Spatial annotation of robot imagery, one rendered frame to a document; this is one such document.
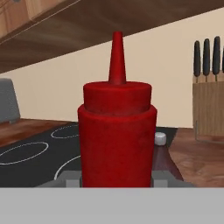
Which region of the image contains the wooden wall cabinet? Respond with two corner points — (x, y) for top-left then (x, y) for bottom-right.
(0, 0), (224, 74)

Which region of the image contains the wooden knife block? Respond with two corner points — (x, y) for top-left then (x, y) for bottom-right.
(192, 70), (224, 144)

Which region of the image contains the dark bottle with white cap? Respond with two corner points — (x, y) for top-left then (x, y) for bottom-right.
(150, 131), (185, 182)

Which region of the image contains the red squeeze bottle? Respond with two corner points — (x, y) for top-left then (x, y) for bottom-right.
(77, 31), (158, 188)

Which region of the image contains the black hob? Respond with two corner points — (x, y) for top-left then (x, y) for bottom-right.
(0, 122), (179, 188)

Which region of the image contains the grey appliance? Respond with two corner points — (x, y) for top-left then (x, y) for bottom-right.
(0, 78), (22, 124)

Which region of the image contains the black-handled knife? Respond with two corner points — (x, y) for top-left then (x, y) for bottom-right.
(193, 40), (202, 84)
(212, 35), (221, 82)
(202, 38), (211, 83)

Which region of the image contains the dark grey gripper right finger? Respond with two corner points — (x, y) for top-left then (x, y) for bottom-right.
(150, 170), (196, 188)

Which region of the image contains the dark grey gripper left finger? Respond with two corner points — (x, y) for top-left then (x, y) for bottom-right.
(37, 170), (83, 188)

